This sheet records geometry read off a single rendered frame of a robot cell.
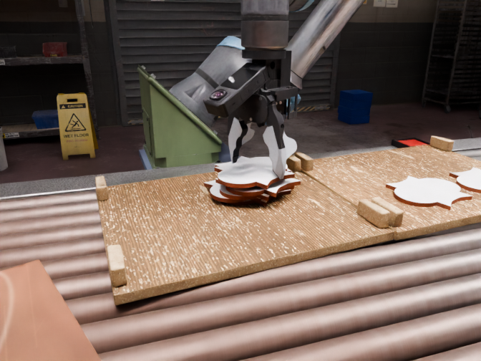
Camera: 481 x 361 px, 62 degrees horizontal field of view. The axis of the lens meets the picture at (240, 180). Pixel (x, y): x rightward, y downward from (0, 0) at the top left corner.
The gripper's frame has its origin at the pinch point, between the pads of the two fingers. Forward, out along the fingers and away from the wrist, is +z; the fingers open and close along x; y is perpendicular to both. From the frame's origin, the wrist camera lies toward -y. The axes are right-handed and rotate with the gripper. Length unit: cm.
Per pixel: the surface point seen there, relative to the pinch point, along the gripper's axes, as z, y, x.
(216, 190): 3.6, -5.6, 3.7
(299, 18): -31, 429, 304
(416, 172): 5.2, 33.1, -16.3
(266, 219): 5.2, -5.4, -7.7
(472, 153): 7, 63, -19
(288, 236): 5.2, -7.2, -13.5
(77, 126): 67, 112, 327
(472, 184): 4.4, 31.4, -27.4
